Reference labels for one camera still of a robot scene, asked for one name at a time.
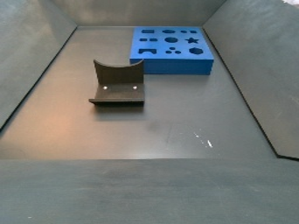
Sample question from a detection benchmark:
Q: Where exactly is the black curved holder stand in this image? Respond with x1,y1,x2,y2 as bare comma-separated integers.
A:
88,60,146,105

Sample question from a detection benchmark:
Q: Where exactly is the blue shape sorter block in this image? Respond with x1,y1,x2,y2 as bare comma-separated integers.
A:
130,26,214,75

